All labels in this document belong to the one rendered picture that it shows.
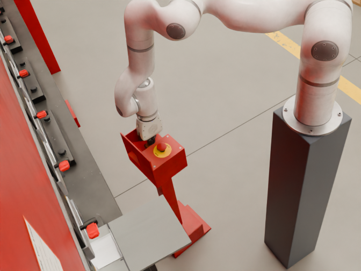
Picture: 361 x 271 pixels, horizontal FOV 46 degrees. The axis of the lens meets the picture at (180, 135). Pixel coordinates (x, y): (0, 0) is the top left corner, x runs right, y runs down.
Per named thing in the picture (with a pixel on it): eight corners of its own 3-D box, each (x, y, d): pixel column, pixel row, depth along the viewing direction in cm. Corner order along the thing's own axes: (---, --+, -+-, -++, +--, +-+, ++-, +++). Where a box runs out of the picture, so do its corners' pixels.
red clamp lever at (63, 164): (69, 161, 99) (67, 156, 108) (52, 169, 98) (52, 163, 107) (72, 168, 99) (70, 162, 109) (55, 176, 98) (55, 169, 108)
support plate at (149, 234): (192, 243, 118) (191, 241, 117) (105, 291, 112) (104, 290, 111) (163, 195, 129) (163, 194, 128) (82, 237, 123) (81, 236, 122)
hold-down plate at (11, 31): (23, 50, 204) (21, 45, 201) (12, 54, 202) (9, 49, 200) (9, 20, 222) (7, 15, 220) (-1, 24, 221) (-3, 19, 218)
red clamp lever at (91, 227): (99, 228, 87) (94, 215, 96) (80, 237, 86) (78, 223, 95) (102, 235, 87) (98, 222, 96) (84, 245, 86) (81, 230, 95)
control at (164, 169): (187, 165, 175) (182, 138, 162) (157, 188, 170) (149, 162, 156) (158, 138, 186) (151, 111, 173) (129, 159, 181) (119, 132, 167)
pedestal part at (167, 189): (182, 223, 219) (167, 162, 177) (173, 231, 217) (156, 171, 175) (175, 216, 222) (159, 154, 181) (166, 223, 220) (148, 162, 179)
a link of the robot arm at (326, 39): (341, 61, 128) (356, -9, 110) (338, 105, 117) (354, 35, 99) (300, 57, 131) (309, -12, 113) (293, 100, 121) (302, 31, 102)
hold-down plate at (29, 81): (46, 99, 179) (43, 94, 177) (34, 105, 178) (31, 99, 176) (28, 61, 198) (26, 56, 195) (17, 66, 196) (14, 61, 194)
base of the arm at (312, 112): (313, 86, 149) (320, 44, 134) (354, 118, 137) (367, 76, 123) (270, 111, 144) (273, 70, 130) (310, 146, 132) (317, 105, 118)
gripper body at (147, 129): (141, 124, 159) (145, 143, 167) (163, 111, 163) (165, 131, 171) (130, 113, 163) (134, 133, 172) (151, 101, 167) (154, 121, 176)
